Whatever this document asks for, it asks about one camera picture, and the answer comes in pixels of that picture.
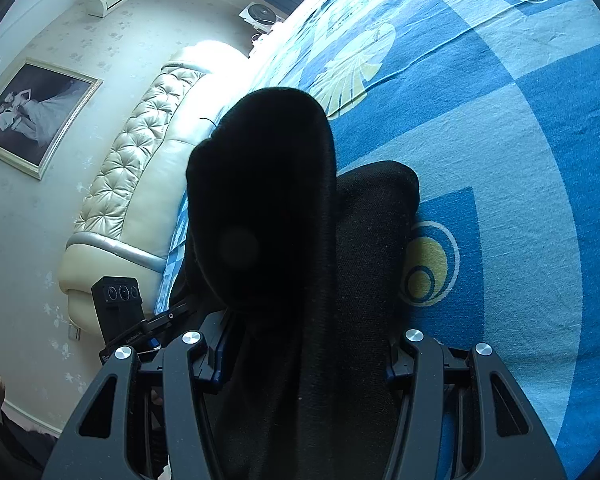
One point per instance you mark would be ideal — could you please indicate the framed wall picture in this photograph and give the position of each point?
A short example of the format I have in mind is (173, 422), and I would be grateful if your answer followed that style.
(35, 115)

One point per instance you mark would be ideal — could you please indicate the black pants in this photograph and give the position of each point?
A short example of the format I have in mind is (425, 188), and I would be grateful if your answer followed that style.
(280, 210)

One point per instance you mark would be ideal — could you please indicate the person's dark shirt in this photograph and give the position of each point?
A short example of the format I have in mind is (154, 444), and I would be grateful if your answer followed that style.
(10, 445)

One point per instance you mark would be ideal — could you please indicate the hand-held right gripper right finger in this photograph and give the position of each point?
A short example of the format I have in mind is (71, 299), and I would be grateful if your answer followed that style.
(393, 367)

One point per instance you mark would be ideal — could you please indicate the white fan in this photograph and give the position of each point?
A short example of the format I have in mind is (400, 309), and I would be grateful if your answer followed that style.
(261, 16)

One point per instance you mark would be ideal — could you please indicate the cream tufted leather headboard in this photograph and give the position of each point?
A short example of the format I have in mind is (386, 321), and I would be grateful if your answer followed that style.
(140, 160)

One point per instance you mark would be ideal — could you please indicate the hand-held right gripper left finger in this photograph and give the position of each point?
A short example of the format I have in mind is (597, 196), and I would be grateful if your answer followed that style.
(220, 360)

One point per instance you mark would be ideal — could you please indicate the blue printed bed sheet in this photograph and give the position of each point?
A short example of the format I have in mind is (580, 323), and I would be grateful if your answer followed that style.
(505, 135)

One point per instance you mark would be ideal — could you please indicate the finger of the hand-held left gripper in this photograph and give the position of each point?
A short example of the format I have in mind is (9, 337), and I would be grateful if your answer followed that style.
(170, 316)

